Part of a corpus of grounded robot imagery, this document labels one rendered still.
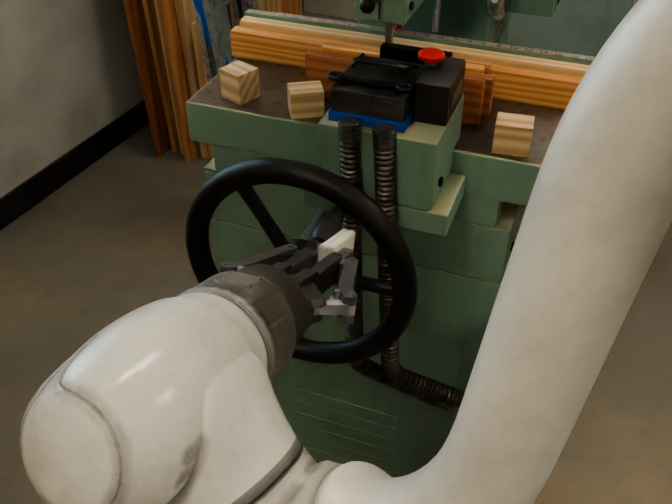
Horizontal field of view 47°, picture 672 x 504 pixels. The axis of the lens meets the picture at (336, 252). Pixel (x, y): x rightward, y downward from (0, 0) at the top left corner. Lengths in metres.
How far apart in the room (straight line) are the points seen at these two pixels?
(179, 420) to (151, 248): 1.91
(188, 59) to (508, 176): 1.73
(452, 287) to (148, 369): 0.70
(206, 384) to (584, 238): 0.23
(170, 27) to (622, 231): 2.25
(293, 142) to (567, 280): 0.72
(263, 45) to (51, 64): 1.46
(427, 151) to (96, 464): 0.55
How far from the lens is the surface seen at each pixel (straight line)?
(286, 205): 1.09
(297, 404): 1.36
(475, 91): 1.00
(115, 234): 2.41
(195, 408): 0.44
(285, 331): 0.55
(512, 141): 0.95
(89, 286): 2.23
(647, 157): 0.33
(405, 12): 1.03
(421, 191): 0.89
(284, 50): 1.16
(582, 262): 0.34
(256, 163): 0.84
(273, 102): 1.06
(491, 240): 1.02
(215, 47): 1.95
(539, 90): 1.08
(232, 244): 1.18
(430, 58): 0.89
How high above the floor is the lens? 1.38
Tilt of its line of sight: 38 degrees down
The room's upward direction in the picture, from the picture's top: straight up
